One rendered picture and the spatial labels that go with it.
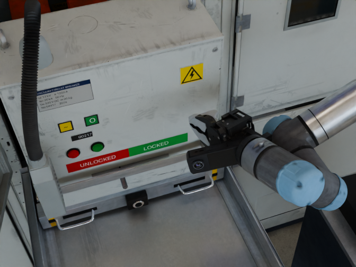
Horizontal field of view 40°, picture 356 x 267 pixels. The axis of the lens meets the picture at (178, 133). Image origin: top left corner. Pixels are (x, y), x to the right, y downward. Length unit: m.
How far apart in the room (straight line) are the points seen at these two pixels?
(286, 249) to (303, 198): 1.49
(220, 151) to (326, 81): 0.85
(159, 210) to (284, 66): 0.60
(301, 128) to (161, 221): 0.56
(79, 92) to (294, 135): 0.46
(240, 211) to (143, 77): 0.53
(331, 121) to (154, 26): 0.44
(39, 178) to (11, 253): 0.83
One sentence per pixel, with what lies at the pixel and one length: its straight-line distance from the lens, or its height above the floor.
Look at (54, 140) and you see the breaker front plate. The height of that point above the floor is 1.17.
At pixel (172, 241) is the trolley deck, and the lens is 1.38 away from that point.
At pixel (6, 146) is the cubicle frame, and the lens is 1.53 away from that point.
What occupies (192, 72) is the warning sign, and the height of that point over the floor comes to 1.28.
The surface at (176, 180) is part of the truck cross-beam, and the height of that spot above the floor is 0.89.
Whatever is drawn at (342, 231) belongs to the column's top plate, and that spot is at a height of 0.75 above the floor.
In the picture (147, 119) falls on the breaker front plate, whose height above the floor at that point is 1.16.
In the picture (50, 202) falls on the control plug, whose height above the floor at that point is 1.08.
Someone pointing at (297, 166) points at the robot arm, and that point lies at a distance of 0.88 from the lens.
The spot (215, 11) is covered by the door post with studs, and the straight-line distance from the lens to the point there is 1.40.
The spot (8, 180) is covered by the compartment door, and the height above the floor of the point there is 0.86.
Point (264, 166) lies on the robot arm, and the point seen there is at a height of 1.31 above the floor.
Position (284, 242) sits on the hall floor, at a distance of 2.38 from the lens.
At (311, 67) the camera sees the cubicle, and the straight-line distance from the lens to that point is 1.68.
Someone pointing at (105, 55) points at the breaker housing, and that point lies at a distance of 1.08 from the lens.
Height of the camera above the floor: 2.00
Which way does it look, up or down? 46 degrees down
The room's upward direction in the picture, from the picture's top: 3 degrees counter-clockwise
